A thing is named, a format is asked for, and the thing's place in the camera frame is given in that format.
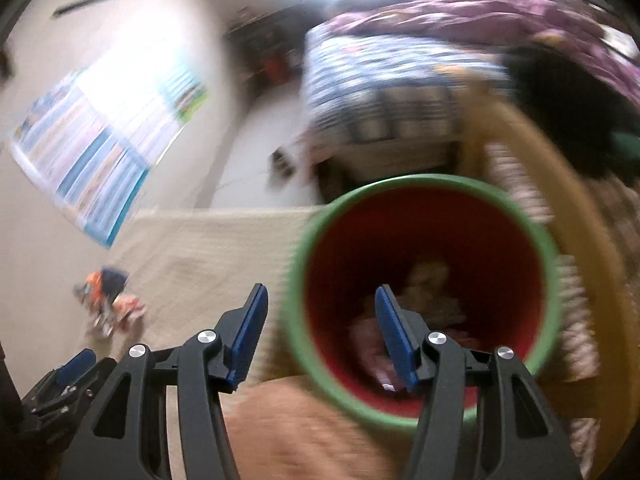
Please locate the dark slipper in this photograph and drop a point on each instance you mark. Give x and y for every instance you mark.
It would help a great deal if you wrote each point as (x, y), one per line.
(282, 161)

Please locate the orange snack bag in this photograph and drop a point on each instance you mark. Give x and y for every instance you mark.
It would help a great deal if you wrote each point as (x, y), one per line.
(92, 285)

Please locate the pale crumpled wrapper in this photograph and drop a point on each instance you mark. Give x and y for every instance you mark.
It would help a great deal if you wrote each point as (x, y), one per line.
(430, 280)

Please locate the bed with checkered blanket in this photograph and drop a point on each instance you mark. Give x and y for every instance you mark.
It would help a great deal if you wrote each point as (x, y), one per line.
(475, 10)

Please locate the red bin with green rim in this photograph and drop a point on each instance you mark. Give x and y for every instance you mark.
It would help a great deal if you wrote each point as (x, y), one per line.
(450, 220)

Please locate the wall poster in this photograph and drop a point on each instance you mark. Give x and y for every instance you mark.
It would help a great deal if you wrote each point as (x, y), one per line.
(100, 150)

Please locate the dark cluttered shelf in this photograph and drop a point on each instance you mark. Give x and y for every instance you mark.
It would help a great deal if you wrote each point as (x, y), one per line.
(260, 45)

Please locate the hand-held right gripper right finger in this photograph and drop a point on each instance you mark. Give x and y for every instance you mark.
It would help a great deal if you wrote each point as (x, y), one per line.
(395, 340)

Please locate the yellow wooden chair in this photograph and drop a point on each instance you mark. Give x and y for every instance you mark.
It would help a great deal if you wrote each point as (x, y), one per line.
(565, 180)

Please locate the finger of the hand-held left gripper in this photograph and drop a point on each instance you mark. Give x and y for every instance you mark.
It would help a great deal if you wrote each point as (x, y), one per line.
(75, 364)

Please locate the small pink plastic wrapper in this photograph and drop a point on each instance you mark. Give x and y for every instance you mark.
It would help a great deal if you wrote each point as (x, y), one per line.
(365, 342)

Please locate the dark blue wrapper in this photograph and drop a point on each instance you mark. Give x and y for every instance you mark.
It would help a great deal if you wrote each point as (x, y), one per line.
(114, 280)

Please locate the black cloth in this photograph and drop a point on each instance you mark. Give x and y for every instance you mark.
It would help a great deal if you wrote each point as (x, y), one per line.
(555, 90)

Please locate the blue and white patterned blanket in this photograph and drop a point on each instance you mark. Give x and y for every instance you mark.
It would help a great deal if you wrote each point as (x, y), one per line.
(390, 75)

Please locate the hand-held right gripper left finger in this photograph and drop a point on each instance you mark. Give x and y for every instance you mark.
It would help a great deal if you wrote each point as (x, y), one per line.
(247, 332)

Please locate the patterned chair cushion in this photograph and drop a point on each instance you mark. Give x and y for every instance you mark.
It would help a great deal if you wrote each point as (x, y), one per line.
(580, 340)

